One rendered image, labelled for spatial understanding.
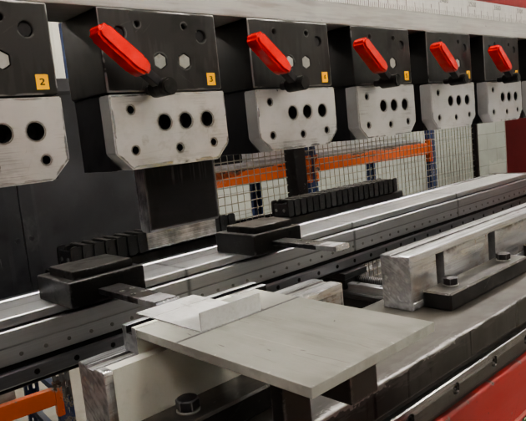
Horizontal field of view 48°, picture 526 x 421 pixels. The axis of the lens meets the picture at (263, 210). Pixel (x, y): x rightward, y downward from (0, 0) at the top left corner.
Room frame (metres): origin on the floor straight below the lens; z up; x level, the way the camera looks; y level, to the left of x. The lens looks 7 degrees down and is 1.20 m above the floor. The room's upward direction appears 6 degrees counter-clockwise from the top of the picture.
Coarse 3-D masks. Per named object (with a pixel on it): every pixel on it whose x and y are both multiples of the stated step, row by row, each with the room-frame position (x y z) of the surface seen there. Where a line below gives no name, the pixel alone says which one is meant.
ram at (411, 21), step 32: (32, 0) 0.57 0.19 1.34; (64, 0) 0.59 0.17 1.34; (96, 0) 0.61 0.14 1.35; (128, 0) 0.64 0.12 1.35; (160, 0) 0.66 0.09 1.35; (192, 0) 0.69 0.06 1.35; (224, 0) 0.73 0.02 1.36; (256, 0) 0.76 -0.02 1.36; (288, 0) 0.80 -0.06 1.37; (480, 0) 1.15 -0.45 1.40; (512, 0) 1.24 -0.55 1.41; (416, 32) 1.02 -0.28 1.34; (448, 32) 1.07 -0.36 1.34; (480, 32) 1.15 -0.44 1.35; (512, 32) 1.24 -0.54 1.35
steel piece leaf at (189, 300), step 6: (180, 300) 0.73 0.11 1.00; (186, 300) 0.73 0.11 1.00; (192, 300) 0.72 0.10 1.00; (198, 300) 0.72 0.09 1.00; (162, 306) 0.71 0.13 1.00; (168, 306) 0.71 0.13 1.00; (174, 306) 0.70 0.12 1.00; (180, 306) 0.70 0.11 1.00; (138, 312) 0.69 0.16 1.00; (144, 312) 0.69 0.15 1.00; (150, 312) 0.69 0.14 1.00; (156, 312) 0.68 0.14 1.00; (162, 312) 0.68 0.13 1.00
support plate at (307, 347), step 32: (256, 320) 0.62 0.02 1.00; (288, 320) 0.61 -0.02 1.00; (320, 320) 0.60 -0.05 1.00; (352, 320) 0.59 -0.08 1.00; (384, 320) 0.58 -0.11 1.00; (416, 320) 0.57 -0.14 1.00; (192, 352) 0.56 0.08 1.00; (224, 352) 0.54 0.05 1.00; (256, 352) 0.53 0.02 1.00; (288, 352) 0.52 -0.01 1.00; (320, 352) 0.51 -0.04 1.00; (352, 352) 0.51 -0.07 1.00; (384, 352) 0.51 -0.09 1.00; (288, 384) 0.46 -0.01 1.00; (320, 384) 0.45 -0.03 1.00
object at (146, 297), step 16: (96, 256) 0.91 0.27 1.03; (112, 256) 0.90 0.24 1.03; (48, 272) 0.88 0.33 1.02; (64, 272) 0.83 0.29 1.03; (80, 272) 0.82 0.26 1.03; (96, 272) 0.84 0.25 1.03; (112, 272) 0.84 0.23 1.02; (128, 272) 0.86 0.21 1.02; (48, 288) 0.85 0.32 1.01; (64, 288) 0.81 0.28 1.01; (80, 288) 0.81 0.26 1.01; (96, 288) 0.82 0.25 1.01; (112, 288) 0.82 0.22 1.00; (128, 288) 0.81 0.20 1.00; (144, 288) 0.80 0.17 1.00; (64, 304) 0.81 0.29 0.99; (80, 304) 0.80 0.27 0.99; (144, 304) 0.73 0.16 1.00; (160, 304) 0.72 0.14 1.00
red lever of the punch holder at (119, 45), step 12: (96, 36) 0.57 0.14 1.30; (108, 36) 0.57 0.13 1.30; (120, 36) 0.58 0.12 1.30; (108, 48) 0.58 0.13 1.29; (120, 48) 0.58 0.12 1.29; (132, 48) 0.59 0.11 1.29; (120, 60) 0.59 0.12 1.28; (132, 60) 0.59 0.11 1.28; (144, 60) 0.60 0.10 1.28; (132, 72) 0.60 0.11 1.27; (144, 72) 0.60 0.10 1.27; (156, 84) 0.61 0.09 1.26; (168, 84) 0.61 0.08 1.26; (156, 96) 0.62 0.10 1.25
